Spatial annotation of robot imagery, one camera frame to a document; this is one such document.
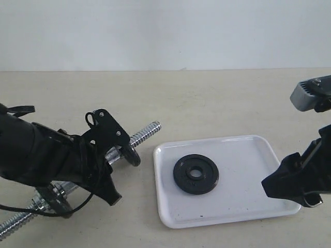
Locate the chrome threaded dumbbell bar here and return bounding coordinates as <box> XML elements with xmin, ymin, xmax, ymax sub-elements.
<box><xmin>1</xmin><ymin>119</ymin><xmax>161</xmax><ymax>239</ymax></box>

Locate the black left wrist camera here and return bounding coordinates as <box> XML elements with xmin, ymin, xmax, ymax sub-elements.
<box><xmin>82</xmin><ymin>109</ymin><xmax>130</xmax><ymax>153</ymax></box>

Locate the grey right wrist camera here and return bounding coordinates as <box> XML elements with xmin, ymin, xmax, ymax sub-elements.
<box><xmin>290</xmin><ymin>75</ymin><xmax>330</xmax><ymax>113</ymax></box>

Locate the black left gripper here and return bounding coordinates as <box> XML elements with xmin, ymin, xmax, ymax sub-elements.
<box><xmin>32</xmin><ymin>122</ymin><xmax>122</xmax><ymax>206</ymax></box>

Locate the white plastic tray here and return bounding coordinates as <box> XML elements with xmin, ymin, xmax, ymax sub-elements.
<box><xmin>154</xmin><ymin>135</ymin><xmax>300</xmax><ymax>229</ymax></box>

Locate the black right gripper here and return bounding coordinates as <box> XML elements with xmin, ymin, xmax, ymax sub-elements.
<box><xmin>261</xmin><ymin>125</ymin><xmax>330</xmax><ymax>208</ymax></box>

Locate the black weight plate end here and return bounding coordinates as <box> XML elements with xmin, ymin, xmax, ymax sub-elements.
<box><xmin>35</xmin><ymin>183</ymin><xmax>73</xmax><ymax>219</ymax></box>

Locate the chrome spinlock collar nut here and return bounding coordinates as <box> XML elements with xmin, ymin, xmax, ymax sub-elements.
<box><xmin>32</xmin><ymin>193</ymin><xmax>52</xmax><ymax>213</ymax></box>

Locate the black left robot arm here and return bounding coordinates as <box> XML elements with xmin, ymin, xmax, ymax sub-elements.
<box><xmin>1</xmin><ymin>105</ymin><xmax>121</xmax><ymax>206</ymax></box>

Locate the black weight plate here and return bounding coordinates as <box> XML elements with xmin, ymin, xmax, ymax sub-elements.
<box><xmin>124</xmin><ymin>145</ymin><xmax>141</xmax><ymax>167</ymax></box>
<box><xmin>173</xmin><ymin>154</ymin><xmax>220</xmax><ymax>195</ymax></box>

